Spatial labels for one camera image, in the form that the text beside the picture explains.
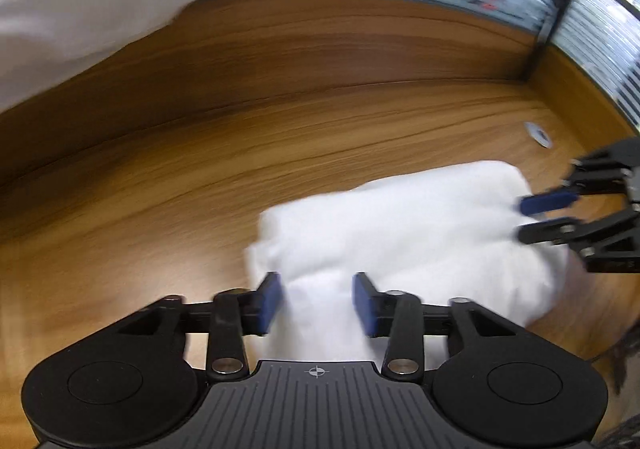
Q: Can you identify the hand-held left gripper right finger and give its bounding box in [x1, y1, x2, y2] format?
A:
[352, 272, 522, 384]

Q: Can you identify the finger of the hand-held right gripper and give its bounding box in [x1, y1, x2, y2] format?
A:
[519, 138, 640, 218]
[517, 206, 640, 261]

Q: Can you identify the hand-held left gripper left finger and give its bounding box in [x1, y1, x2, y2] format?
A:
[120, 271, 284, 384]

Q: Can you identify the white collared shirt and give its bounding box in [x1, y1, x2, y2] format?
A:
[244, 160, 577, 363]

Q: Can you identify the small round white sticker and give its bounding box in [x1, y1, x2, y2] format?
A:
[524, 121, 556, 149]

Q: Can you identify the hanging white cloth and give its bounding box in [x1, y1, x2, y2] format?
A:
[0, 0, 313, 111]

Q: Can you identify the black partition post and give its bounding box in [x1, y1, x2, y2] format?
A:
[521, 0, 585, 84]

